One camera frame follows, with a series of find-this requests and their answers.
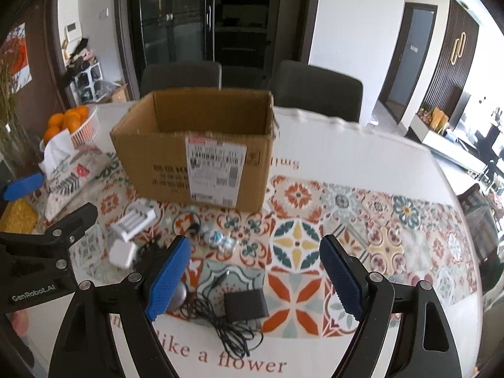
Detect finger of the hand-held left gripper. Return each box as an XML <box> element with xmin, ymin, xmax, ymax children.
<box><xmin>1</xmin><ymin>172</ymin><xmax>45</xmax><ymax>202</ymax></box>
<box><xmin>0</xmin><ymin>203</ymin><xmax>98</xmax><ymax>272</ymax></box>

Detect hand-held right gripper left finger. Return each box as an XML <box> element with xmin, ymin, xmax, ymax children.
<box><xmin>48</xmin><ymin>235</ymin><xmax>192</xmax><ymax>378</ymax></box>

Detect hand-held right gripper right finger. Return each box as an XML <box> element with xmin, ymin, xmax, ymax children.
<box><xmin>319</xmin><ymin>234</ymin><xmax>463</xmax><ymax>378</ymax></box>

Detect grey computer mouse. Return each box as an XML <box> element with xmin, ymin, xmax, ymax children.
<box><xmin>167</xmin><ymin>281</ymin><xmax>188</xmax><ymax>312</ymax></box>

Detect white battery charger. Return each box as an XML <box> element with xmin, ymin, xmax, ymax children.
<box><xmin>109</xmin><ymin>201</ymin><xmax>158</xmax><ymax>243</ymax></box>

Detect white suit figure keychain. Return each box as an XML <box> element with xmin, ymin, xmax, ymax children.
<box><xmin>205</xmin><ymin>228</ymin><xmax>239</xmax><ymax>250</ymax></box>

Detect black power adapter with cable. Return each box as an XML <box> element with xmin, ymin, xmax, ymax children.
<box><xmin>183</xmin><ymin>270</ymin><xmax>270</xmax><ymax>357</ymax></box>

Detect brown cardboard box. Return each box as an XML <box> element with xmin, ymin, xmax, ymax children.
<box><xmin>110</xmin><ymin>89</ymin><xmax>281</xmax><ymax>212</ymax></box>

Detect person's left hand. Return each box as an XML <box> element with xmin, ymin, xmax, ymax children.
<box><xmin>6</xmin><ymin>309</ymin><xmax>30</xmax><ymax>339</ymax></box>

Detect yellow textured mat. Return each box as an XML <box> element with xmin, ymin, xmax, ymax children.
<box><xmin>0</xmin><ymin>200</ymin><xmax>42</xmax><ymax>234</ymax></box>

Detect printed tissue pouch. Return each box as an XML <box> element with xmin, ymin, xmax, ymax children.
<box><xmin>35</xmin><ymin>128</ymin><xmax>115</xmax><ymax>221</ymax></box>

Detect glass vase with dried plants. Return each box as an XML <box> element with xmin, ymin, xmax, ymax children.
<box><xmin>0</xmin><ymin>59</ymin><xmax>37</xmax><ymax>178</ymax></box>

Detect white power adapter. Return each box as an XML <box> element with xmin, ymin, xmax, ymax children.
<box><xmin>109</xmin><ymin>241</ymin><xmax>136</xmax><ymax>270</ymax></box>

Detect white fruit basket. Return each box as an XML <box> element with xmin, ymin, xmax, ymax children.
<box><xmin>41</xmin><ymin>104</ymin><xmax>99</xmax><ymax>150</ymax></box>

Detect brown entrance door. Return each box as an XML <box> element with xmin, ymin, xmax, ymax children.
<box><xmin>0</xmin><ymin>0</ymin><xmax>68</xmax><ymax>111</ymax></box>

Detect white shoe rack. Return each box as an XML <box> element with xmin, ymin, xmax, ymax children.
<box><xmin>65</xmin><ymin>37</ymin><xmax>104</xmax><ymax>104</ymax></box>

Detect small cardboard box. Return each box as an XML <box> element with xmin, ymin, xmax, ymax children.
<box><xmin>110</xmin><ymin>83</ymin><xmax>130</xmax><ymax>104</ymax></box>

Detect white television stand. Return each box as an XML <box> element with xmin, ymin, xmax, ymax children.
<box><xmin>407</xmin><ymin>114</ymin><xmax>490</xmax><ymax>182</ymax></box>

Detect dark grey dining chair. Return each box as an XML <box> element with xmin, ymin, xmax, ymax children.
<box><xmin>140</xmin><ymin>62</ymin><xmax>223</xmax><ymax>99</ymax></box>
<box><xmin>262</xmin><ymin>60</ymin><xmax>364</xmax><ymax>123</ymax></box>

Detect yellow gift bags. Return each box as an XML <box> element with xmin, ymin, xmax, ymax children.
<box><xmin>431</xmin><ymin>108</ymin><xmax>450</xmax><ymax>131</ymax></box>

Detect black television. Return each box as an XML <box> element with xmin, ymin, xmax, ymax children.
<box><xmin>449</xmin><ymin>91</ymin><xmax>472</xmax><ymax>127</ymax></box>

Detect glass sliding door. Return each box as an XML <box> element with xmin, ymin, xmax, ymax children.
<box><xmin>115</xmin><ymin>0</ymin><xmax>312</xmax><ymax>100</ymax></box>

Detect dark interior door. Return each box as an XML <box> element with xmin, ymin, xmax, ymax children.
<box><xmin>379</xmin><ymin>3</ymin><xmax>438</xmax><ymax>127</ymax></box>

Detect black cable bundle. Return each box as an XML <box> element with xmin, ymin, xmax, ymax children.
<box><xmin>136</xmin><ymin>240</ymin><xmax>168</xmax><ymax>273</ymax></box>

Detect red and white wall poster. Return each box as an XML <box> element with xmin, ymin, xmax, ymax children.
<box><xmin>0</xmin><ymin>24</ymin><xmax>32</xmax><ymax>87</ymax></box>

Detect gold wall ornament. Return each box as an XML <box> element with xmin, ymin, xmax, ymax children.
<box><xmin>449</xmin><ymin>31</ymin><xmax>467</xmax><ymax>66</ymax></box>

